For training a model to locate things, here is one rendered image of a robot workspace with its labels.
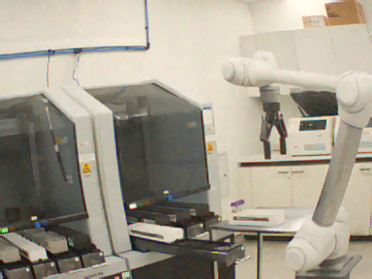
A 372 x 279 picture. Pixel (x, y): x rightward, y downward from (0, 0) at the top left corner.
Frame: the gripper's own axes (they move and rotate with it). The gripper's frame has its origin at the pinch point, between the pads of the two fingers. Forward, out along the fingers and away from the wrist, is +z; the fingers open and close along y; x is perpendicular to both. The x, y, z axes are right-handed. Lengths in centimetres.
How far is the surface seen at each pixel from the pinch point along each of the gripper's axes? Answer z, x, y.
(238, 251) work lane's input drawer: 41.7, 15.0, -8.1
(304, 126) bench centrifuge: 3, 102, 222
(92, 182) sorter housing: 8, 75, -36
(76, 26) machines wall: -99, 187, 33
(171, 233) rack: 35, 50, -12
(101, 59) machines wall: -68, 187, 60
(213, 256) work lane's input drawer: 42, 22, -17
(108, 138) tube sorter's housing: -11, 75, -22
